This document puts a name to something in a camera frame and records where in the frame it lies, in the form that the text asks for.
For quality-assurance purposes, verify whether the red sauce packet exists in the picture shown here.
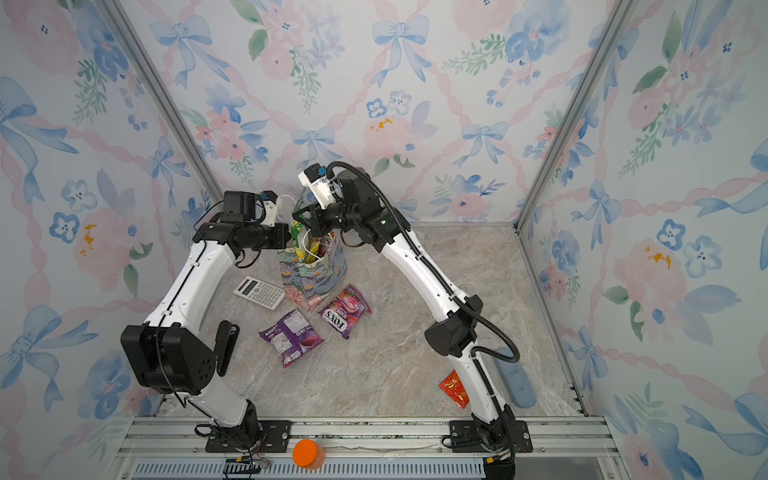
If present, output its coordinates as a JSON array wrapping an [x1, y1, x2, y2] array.
[[439, 371, 470, 410]]

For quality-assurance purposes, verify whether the orange round cap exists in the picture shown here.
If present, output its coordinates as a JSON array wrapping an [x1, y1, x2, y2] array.
[[292, 439, 326, 470]]

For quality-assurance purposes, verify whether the purple snack packet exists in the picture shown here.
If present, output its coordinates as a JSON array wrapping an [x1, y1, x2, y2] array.
[[259, 309, 324, 368]]

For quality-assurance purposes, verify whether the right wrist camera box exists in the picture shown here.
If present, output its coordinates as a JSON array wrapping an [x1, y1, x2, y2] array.
[[298, 161, 380, 211]]

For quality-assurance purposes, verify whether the aluminium frame rail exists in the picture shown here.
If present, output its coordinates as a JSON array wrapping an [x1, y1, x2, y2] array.
[[106, 416, 629, 479]]

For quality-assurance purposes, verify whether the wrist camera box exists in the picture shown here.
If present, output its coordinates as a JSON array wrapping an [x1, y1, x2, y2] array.
[[298, 161, 380, 211], [221, 190, 283, 228]]

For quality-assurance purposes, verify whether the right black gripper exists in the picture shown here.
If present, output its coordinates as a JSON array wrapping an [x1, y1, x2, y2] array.
[[292, 201, 363, 243]]

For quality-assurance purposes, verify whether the green Fox's candy bag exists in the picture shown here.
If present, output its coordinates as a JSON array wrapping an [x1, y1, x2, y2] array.
[[291, 219, 322, 264]]

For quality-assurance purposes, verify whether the white calculator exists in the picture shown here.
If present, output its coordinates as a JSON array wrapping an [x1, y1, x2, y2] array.
[[233, 276, 285, 311]]

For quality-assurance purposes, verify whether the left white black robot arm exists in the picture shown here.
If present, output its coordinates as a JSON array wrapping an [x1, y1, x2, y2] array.
[[120, 222, 291, 451]]

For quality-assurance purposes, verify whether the magenta Fox's candy bag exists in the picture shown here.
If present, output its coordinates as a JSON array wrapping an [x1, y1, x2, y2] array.
[[320, 284, 372, 339]]

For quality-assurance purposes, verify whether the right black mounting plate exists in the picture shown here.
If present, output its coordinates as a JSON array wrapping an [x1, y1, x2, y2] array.
[[443, 420, 533, 455]]

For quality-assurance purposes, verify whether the floral paper gift bag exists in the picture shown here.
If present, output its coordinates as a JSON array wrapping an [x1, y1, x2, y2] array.
[[277, 232, 346, 311]]

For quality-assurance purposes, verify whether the black corrugated cable conduit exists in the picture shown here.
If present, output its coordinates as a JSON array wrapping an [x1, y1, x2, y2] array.
[[325, 160, 522, 365]]

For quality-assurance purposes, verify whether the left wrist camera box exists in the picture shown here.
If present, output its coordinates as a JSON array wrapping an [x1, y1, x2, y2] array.
[[221, 190, 283, 228]]

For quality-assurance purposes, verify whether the orange Fox's candy bag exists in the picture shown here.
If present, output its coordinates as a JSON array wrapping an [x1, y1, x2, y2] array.
[[317, 233, 336, 258]]

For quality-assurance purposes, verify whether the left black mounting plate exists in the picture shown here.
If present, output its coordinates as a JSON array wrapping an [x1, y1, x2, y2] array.
[[205, 419, 293, 454]]

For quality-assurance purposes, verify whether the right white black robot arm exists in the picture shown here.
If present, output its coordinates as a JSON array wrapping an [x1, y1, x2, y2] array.
[[293, 202, 520, 453]]

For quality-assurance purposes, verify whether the black mounting plate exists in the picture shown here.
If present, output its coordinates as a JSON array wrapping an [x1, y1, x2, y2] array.
[[205, 419, 293, 454], [443, 420, 533, 455]]

